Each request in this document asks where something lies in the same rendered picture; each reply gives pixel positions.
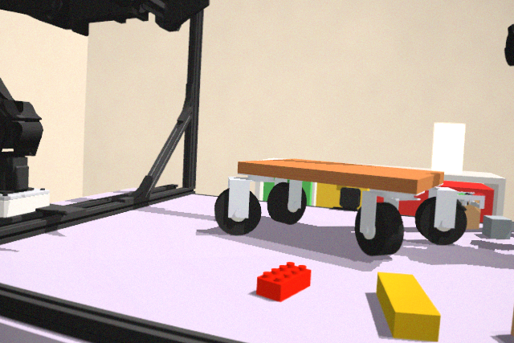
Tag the tan cardboard box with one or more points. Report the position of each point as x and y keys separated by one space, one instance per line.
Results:
x=473 y=216

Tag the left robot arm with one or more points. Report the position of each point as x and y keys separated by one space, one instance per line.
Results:
x=509 y=49

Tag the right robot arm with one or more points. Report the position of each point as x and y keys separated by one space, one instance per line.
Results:
x=20 y=126

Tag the red toy building brick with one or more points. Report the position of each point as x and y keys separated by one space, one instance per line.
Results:
x=283 y=282

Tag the yellow rectangular block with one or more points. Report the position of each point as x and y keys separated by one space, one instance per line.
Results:
x=408 y=310

